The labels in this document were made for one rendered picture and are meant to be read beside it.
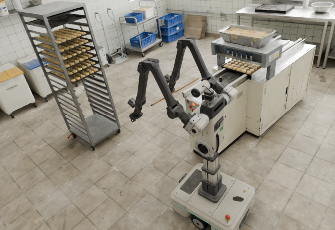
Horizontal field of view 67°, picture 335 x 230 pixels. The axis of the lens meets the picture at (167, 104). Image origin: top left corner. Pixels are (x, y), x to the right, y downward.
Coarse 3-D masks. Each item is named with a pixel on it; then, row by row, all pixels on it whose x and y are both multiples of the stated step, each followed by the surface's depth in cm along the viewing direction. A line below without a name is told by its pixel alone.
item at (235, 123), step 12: (240, 84) 281; (192, 96) 272; (240, 96) 289; (228, 108) 280; (240, 108) 299; (228, 120) 290; (240, 120) 309; (228, 132) 299; (240, 132) 320; (192, 144) 308; (228, 144) 310
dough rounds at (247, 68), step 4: (228, 64) 308; (232, 64) 306; (236, 64) 307; (240, 64) 303; (244, 64) 302; (248, 64) 301; (252, 64) 299; (232, 68) 302; (236, 68) 297; (240, 68) 295; (244, 68) 297; (248, 68) 292; (252, 68) 292; (256, 68) 290; (244, 72) 289; (248, 72) 284; (252, 72) 287
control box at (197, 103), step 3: (186, 99) 270; (189, 99) 268; (192, 99) 267; (186, 102) 273; (189, 102) 268; (192, 102) 265; (195, 102) 262; (198, 102) 261; (186, 105) 275; (189, 105) 271; (192, 105) 267; (195, 105) 263; (198, 105) 259; (189, 108) 274; (192, 108) 269; (195, 108) 265; (192, 111) 271
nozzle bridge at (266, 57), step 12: (216, 48) 309; (228, 48) 301; (240, 48) 278; (252, 48) 274; (264, 48) 269; (276, 48) 267; (240, 60) 289; (252, 60) 279; (264, 60) 262; (276, 60) 277
